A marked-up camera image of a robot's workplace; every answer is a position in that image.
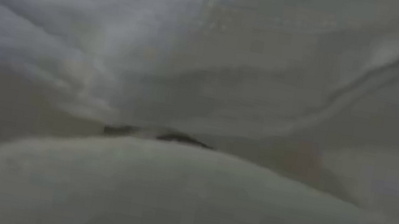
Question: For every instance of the white garment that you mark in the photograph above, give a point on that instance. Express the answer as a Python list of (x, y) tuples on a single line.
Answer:
[(207, 68)]

